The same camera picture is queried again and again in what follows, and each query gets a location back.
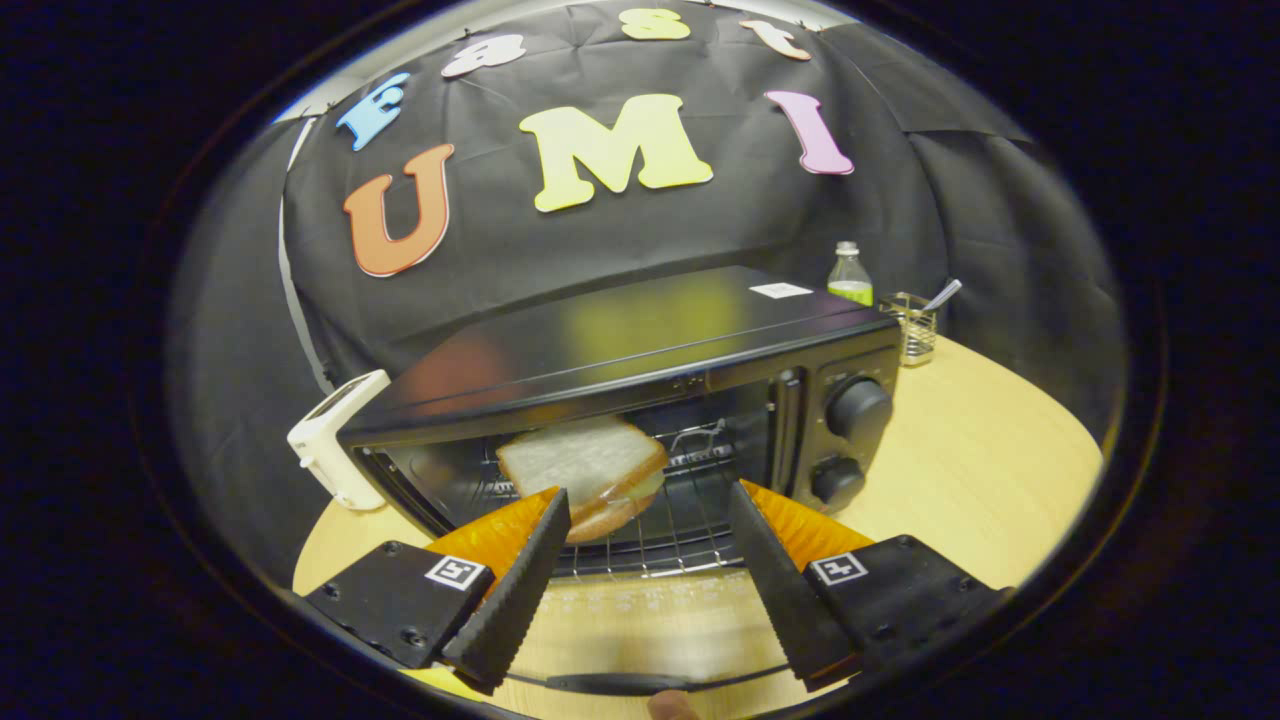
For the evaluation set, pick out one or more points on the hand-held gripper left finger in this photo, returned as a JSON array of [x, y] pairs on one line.
[[515, 600]]

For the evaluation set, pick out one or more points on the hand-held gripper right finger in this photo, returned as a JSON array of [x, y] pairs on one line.
[[785, 600]]

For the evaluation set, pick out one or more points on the sandwich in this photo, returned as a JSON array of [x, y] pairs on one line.
[[580, 460]]

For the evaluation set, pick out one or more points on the black toaster oven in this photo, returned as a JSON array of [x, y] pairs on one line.
[[650, 330]]

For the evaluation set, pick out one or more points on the white pop-up toaster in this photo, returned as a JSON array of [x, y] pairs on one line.
[[330, 440]]

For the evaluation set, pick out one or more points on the clear bottle with green drink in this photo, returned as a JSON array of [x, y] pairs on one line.
[[850, 280]]

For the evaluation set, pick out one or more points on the metal spoon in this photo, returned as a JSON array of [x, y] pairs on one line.
[[945, 293]]

